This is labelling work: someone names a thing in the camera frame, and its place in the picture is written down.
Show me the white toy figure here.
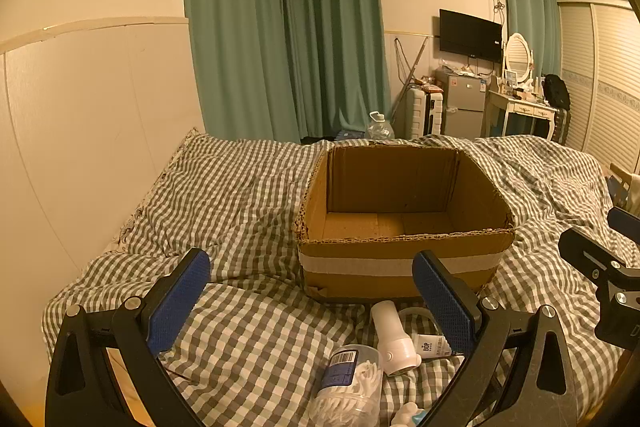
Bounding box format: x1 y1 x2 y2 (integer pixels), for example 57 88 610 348
390 402 426 427

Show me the white slatted wardrobe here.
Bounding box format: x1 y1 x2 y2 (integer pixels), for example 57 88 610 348
556 0 640 178

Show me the white plastic bottle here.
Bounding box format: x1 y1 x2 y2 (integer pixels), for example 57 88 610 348
370 300 421 377

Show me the small white labelled tube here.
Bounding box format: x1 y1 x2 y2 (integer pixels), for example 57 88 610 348
412 333 463 360

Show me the clear water jug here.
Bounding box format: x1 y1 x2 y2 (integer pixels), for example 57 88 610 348
366 111 396 140

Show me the green curtain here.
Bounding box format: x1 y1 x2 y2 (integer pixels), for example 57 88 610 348
497 0 563 80
182 0 301 142
272 0 392 140

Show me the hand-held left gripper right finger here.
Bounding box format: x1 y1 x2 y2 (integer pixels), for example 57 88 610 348
411 249 580 427

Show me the grey checked blanket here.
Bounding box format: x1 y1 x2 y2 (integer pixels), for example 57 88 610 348
42 127 636 427

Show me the small grey fridge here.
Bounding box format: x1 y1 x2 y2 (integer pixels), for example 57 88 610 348
434 68 493 138

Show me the clear tape roll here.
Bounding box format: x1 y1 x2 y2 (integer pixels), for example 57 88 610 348
397 306 438 338

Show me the black backpack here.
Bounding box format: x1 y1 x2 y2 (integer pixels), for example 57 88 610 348
542 73 572 112

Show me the dark wooden chair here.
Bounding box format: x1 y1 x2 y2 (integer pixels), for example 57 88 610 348
552 109 572 144

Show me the black wall television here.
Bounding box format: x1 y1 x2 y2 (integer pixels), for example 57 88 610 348
438 9 503 62

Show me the clear cotton swab jar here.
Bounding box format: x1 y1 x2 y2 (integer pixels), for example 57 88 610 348
308 343 386 427

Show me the brown cardboard box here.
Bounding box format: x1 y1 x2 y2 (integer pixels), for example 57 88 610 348
292 141 517 303

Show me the white dressing table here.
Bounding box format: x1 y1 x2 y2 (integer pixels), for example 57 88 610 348
482 88 558 140

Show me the wooden chair with cloth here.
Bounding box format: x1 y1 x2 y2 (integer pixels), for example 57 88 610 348
607 163 640 208

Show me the white oval mirror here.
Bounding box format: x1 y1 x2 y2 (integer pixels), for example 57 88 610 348
501 32 536 85

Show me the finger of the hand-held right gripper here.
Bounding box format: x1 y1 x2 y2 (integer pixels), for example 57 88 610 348
558 227 640 291
607 206 640 241

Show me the white ribbed suitcase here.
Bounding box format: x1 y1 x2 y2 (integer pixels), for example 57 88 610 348
407 88 445 138

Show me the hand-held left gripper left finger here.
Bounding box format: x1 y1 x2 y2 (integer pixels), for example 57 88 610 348
45 248 213 427

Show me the broom stick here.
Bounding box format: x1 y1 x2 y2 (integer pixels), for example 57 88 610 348
390 38 430 128

